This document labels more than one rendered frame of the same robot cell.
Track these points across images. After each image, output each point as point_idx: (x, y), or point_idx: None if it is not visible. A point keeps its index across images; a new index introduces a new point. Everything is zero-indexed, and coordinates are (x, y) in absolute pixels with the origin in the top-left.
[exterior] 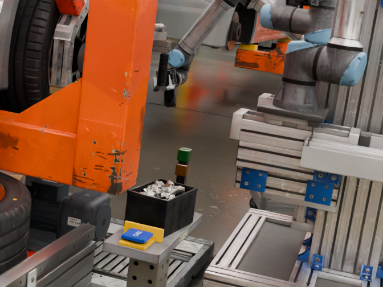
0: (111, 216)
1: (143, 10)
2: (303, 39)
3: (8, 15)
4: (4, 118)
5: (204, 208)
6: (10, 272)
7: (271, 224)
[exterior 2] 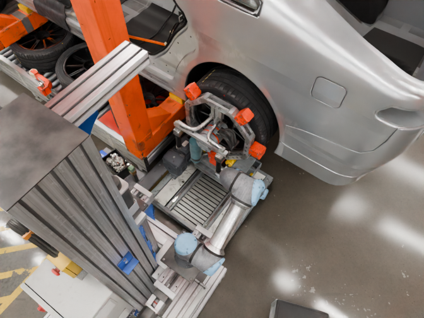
0: (281, 214)
1: (113, 105)
2: (206, 241)
3: (180, 76)
4: (164, 105)
5: (308, 281)
6: (105, 126)
7: (204, 273)
